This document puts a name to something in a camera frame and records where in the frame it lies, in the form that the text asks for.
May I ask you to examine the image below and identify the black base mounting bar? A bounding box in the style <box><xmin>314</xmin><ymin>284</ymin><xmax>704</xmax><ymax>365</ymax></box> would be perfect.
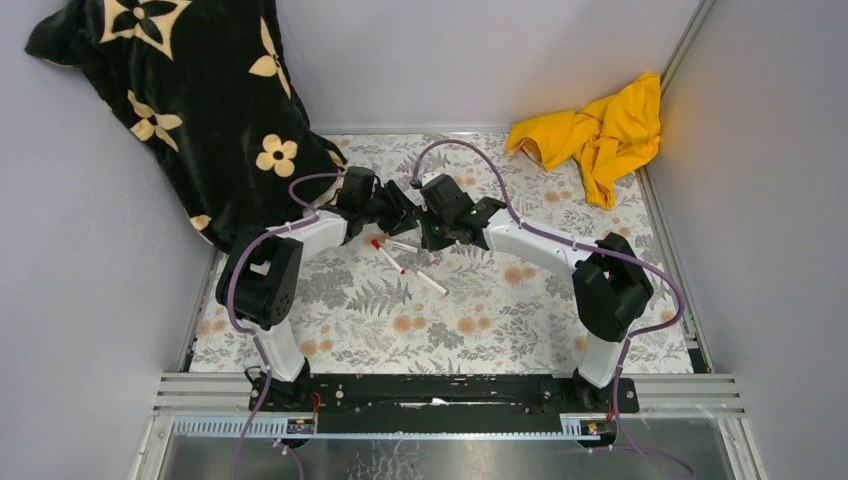
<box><xmin>244</xmin><ymin>366</ymin><xmax>640</xmax><ymax>425</ymax></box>

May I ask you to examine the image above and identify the red capped white marker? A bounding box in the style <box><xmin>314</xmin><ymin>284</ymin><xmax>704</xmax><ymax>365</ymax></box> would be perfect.
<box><xmin>371</xmin><ymin>239</ymin><xmax>406</xmax><ymax>275</ymax></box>

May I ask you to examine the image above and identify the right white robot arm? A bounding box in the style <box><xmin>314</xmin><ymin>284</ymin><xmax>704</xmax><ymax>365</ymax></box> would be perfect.
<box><xmin>416</xmin><ymin>173</ymin><xmax>654</xmax><ymax>412</ymax></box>

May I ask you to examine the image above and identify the floral patterned table mat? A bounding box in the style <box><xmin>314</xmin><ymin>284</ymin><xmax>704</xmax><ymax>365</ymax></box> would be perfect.
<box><xmin>188</xmin><ymin>133</ymin><xmax>695</xmax><ymax>376</ymax></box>

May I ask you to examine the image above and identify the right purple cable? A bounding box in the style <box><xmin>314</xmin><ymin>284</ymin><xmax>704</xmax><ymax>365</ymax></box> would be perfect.
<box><xmin>410</xmin><ymin>139</ymin><xmax>697</xmax><ymax>478</ymax></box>

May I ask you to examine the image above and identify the black floral plush blanket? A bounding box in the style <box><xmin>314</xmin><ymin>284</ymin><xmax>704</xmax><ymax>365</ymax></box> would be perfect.
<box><xmin>25</xmin><ymin>1</ymin><xmax>348</xmax><ymax>252</ymax></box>

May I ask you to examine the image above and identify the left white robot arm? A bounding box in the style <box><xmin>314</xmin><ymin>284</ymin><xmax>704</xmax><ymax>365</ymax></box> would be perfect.
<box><xmin>216</xmin><ymin>167</ymin><xmax>421</xmax><ymax>411</ymax></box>

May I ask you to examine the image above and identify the grey capped white marker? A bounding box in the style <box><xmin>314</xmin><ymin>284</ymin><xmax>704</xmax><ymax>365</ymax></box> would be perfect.
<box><xmin>408</xmin><ymin>267</ymin><xmax>449</xmax><ymax>296</ymax></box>

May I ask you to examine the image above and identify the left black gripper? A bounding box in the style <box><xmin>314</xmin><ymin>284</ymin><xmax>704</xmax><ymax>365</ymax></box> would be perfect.
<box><xmin>358</xmin><ymin>180</ymin><xmax>417</xmax><ymax>237</ymax></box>

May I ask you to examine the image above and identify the yellow cloth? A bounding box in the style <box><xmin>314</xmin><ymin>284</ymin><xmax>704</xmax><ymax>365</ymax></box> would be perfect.
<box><xmin>505</xmin><ymin>73</ymin><xmax>662</xmax><ymax>210</ymax></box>

